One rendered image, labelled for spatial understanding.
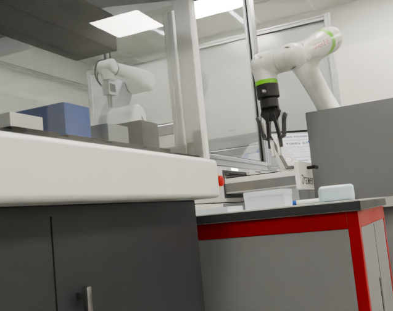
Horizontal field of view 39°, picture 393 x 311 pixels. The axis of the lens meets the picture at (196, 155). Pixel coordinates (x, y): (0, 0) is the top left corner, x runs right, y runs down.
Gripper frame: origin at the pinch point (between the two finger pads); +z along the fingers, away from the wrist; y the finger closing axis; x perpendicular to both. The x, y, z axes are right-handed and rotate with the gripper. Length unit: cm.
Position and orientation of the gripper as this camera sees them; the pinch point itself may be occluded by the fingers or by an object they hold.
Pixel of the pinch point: (276, 148)
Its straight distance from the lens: 223.9
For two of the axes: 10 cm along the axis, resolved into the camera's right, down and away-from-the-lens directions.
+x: 4.2, 0.5, 9.0
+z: 1.3, 9.8, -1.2
